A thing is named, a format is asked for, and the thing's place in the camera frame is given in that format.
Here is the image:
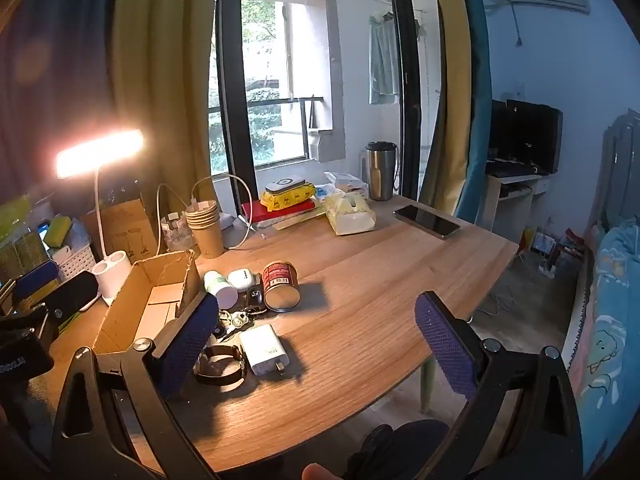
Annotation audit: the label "pale yellow notebook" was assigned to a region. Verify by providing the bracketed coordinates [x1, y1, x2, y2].
[272, 208, 328, 231]

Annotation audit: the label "black strap wristwatch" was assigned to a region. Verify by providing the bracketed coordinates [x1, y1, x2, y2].
[194, 344, 246, 387]

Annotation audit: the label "brown lamp packaging box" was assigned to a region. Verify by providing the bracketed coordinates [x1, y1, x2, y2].
[80, 199, 161, 263]

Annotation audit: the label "clear glass with stickers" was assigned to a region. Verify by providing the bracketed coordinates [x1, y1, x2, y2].
[161, 212, 198, 253]

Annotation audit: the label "white lamp power cable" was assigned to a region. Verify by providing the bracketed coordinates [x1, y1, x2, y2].
[156, 183, 196, 257]

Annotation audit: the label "blue curtain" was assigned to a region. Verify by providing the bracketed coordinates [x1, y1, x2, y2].
[452, 0, 493, 221]
[0, 0, 121, 201]

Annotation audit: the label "red book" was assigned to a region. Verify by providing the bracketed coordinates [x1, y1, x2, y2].
[241, 199, 321, 223]

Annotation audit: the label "black sliding door frame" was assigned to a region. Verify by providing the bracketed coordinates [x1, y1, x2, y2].
[215, 0, 426, 221]

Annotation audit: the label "black monitor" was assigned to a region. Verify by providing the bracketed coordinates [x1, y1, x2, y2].
[490, 99, 563, 176]

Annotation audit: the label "white computer desk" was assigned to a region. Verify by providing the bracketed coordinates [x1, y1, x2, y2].
[482, 160, 553, 248]

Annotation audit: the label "yellow tissue packet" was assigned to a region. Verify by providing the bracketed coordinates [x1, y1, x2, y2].
[260, 184, 317, 211]

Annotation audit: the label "cardboard box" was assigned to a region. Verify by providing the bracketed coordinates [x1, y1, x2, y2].
[92, 249, 201, 356]

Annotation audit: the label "blue case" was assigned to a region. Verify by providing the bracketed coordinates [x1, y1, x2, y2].
[14, 261, 60, 306]

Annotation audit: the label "white earbuds case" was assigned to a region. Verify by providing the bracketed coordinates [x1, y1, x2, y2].
[227, 268, 263, 291]

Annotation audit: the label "steel tumbler with black lid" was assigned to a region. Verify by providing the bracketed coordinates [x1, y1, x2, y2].
[365, 141, 399, 202]

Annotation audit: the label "white lamp base holder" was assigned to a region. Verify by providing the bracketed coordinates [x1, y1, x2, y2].
[55, 129, 146, 307]

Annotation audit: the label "stack of brown paper cups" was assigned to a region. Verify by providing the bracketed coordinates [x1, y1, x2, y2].
[185, 200, 224, 259]

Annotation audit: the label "grey headboard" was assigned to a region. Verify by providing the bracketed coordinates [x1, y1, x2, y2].
[590, 110, 640, 231]

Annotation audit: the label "yellow curtain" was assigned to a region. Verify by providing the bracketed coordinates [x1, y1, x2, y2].
[417, 0, 466, 206]
[112, 0, 223, 211]

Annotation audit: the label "white green-label pill bottle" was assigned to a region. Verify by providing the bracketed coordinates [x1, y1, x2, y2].
[203, 270, 238, 308]

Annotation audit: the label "cream tissue pack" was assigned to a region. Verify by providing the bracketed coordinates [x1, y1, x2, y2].
[325, 193, 377, 236]

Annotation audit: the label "white charging cable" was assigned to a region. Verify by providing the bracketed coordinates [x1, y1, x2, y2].
[191, 174, 257, 250]

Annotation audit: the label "person's leg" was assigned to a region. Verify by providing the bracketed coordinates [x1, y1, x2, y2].
[345, 420, 451, 480]

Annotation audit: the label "green table leg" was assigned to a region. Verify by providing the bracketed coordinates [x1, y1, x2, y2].
[419, 357, 437, 413]

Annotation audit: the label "black smartphone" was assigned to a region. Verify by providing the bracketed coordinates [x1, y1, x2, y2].
[392, 204, 461, 240]

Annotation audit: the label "white and black power bank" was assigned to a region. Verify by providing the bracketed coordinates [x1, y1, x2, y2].
[265, 176, 305, 195]

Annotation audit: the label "person's right hand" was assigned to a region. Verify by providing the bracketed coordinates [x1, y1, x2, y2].
[301, 462, 343, 480]

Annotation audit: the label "silver key bunch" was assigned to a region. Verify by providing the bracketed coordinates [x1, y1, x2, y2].
[218, 307, 266, 333]

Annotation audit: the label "white plastic basket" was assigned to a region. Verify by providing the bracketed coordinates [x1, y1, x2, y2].
[50, 242, 96, 281]

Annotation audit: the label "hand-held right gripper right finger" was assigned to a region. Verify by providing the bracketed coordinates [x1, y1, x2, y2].
[414, 290, 586, 480]

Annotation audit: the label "white wall box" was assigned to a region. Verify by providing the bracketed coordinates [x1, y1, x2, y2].
[307, 127, 346, 162]

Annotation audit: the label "green printed box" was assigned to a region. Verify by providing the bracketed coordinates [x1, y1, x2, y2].
[0, 230, 49, 286]

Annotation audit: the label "blue printed blanket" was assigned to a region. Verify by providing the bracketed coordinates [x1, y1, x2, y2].
[565, 225, 640, 476]

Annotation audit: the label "white paper box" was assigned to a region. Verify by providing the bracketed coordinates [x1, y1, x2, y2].
[322, 171, 370, 196]

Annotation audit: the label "black speaker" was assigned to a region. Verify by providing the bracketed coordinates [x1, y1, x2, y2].
[50, 271, 99, 320]

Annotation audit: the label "green pouch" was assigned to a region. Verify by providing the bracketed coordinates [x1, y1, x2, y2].
[47, 216, 71, 248]

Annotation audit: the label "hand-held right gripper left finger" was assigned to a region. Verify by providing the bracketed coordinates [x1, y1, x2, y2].
[50, 291, 221, 480]

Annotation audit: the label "hanging pale green clothes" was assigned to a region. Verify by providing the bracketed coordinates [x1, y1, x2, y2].
[369, 10, 401, 106]

